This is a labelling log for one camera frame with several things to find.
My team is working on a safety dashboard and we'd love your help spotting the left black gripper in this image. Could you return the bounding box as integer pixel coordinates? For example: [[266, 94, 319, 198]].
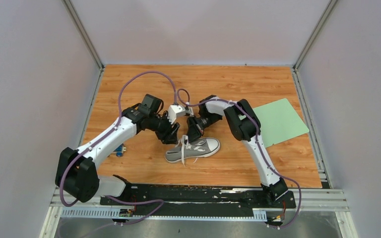
[[148, 111, 180, 145]]

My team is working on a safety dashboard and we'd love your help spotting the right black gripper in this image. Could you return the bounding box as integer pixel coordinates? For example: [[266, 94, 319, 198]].
[[186, 113, 222, 145]]

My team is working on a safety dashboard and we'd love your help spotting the white shoelace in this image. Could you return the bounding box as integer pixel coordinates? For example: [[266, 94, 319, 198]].
[[180, 135, 210, 166]]

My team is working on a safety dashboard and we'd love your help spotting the grey canvas sneaker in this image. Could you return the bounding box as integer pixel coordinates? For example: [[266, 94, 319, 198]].
[[165, 135, 221, 166]]

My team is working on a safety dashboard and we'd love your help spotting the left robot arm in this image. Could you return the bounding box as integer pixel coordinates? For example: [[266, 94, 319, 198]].
[[55, 94, 186, 205]]

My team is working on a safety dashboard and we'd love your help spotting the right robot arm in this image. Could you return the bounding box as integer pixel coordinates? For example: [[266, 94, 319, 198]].
[[187, 95, 288, 207]]

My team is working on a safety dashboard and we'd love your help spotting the blue red toy car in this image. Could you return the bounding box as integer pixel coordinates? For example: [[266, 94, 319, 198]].
[[113, 144, 127, 157]]

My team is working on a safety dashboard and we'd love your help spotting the green clipboard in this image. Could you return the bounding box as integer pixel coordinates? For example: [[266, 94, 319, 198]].
[[253, 98, 309, 147]]

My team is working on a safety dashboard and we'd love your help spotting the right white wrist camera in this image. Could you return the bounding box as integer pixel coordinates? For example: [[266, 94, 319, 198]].
[[185, 106, 194, 117]]

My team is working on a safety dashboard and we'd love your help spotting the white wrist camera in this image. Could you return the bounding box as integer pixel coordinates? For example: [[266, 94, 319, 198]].
[[185, 106, 194, 117], [167, 105, 187, 124]]

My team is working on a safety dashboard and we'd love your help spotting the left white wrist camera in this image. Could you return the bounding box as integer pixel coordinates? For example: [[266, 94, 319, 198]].
[[167, 105, 187, 124]]

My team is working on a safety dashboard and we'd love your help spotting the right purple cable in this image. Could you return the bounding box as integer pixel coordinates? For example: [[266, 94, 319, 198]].
[[176, 88, 302, 230]]

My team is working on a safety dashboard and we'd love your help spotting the purple cable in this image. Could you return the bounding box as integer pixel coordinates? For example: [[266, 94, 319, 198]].
[[176, 88, 302, 230], [59, 70, 178, 227]]

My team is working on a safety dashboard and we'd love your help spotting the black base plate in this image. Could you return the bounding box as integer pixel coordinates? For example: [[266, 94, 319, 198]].
[[118, 184, 296, 217]]

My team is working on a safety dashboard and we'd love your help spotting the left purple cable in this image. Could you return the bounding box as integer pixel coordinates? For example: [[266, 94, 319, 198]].
[[59, 70, 178, 227]]

